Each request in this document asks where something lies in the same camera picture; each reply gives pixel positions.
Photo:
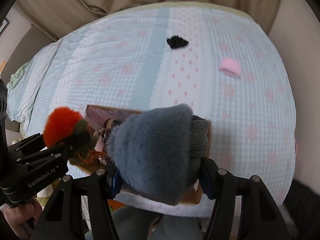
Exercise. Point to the person's left hand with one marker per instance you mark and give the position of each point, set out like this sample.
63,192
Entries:
15,216

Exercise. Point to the dusty pink strap garment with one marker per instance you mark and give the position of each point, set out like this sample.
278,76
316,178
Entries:
102,134

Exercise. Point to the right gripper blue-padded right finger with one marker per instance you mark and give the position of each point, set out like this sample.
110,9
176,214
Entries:
249,198

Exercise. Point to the cardboard box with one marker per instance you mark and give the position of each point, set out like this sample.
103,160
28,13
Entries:
150,154

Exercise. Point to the orange pompom toy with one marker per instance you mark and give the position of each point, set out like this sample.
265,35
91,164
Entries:
64,123

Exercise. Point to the pink knit cloth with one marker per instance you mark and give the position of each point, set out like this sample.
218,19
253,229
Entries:
230,67

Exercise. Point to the blue checkered floral bedspread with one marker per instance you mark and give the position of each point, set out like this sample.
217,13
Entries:
118,65

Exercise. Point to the black scrunchie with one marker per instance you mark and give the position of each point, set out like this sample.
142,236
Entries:
177,42

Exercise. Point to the pillow in checkered case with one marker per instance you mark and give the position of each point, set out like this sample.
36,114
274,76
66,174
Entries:
25,83

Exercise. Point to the beige headboard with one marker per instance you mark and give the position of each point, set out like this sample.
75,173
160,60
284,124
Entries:
31,43

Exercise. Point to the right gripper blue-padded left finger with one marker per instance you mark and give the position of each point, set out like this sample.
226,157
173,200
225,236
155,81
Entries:
62,215

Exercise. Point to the grey fluffy sock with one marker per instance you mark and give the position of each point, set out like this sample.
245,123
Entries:
157,154

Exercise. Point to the green mattress sheet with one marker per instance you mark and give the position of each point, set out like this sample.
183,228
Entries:
143,14

